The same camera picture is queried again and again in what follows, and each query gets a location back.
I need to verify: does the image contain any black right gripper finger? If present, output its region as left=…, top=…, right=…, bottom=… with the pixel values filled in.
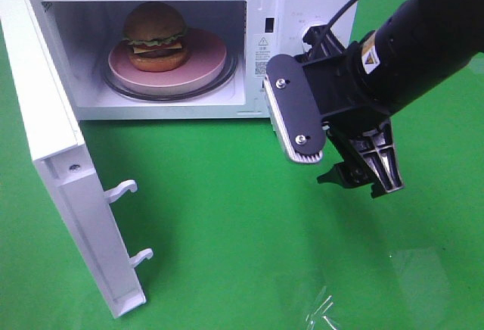
left=317, top=118, right=405, bottom=198
left=304, top=28, right=346, bottom=58

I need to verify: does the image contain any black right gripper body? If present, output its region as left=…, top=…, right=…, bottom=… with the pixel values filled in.
left=294, top=42, right=392, bottom=141

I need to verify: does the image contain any pink round plate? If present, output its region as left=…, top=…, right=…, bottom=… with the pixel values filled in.
left=108, top=26, right=228, bottom=91

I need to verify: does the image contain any burger with lettuce and cheese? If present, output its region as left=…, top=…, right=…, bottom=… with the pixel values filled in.
left=123, top=2, right=189, bottom=73

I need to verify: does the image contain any white microwave door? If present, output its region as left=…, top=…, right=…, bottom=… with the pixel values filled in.
left=1, top=0, right=153, bottom=318

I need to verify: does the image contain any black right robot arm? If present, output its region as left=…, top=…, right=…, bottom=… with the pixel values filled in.
left=297, top=0, right=483, bottom=197

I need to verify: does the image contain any upper white microwave knob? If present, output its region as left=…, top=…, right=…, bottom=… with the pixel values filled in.
left=302, top=24, right=326, bottom=53

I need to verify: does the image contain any white microwave oven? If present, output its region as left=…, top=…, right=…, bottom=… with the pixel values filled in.
left=7, top=0, right=361, bottom=132

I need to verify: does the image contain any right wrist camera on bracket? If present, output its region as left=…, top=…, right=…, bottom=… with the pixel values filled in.
left=263, top=54, right=326, bottom=164

